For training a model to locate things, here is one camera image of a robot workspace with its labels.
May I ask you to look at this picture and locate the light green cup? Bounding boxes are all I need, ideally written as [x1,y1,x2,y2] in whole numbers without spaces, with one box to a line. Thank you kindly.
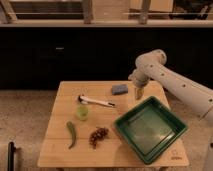
[76,105,88,121]

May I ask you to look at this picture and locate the green chili pepper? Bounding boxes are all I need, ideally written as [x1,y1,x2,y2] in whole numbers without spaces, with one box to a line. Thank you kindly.
[66,121,77,149]

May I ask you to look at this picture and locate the green square tray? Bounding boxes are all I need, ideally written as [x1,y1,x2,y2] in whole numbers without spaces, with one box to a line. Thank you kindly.
[114,96,187,164]

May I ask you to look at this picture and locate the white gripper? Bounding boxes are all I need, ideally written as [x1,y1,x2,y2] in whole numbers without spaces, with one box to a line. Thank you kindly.
[128,69,149,100]

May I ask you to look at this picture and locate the dark cabinet counter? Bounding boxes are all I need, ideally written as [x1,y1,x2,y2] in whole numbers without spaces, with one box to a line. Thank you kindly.
[0,27,213,89]

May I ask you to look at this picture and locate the blue sponge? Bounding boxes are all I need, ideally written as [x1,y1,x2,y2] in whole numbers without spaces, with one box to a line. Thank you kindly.
[111,84,128,95]

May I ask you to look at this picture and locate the white black handled tool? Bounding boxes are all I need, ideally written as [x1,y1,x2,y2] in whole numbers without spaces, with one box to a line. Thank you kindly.
[78,95,115,107]

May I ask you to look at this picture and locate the red grape bunch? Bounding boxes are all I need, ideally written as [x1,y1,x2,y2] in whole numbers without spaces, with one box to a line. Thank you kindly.
[89,127,109,148]

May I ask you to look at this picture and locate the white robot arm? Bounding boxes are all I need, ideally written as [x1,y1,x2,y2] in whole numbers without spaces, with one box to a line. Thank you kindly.
[129,49,213,125]

